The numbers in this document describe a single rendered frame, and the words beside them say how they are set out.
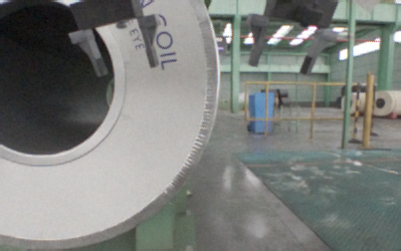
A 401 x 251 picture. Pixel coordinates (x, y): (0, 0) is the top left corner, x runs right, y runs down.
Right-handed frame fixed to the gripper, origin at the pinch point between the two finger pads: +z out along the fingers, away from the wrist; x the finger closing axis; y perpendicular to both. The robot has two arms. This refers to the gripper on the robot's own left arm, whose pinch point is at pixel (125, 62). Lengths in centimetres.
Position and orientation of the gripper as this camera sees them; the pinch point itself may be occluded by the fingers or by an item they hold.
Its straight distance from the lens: 51.7
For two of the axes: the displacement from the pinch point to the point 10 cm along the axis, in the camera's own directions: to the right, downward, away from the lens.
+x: -9.8, 1.0, 1.8
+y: 1.1, -4.9, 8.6
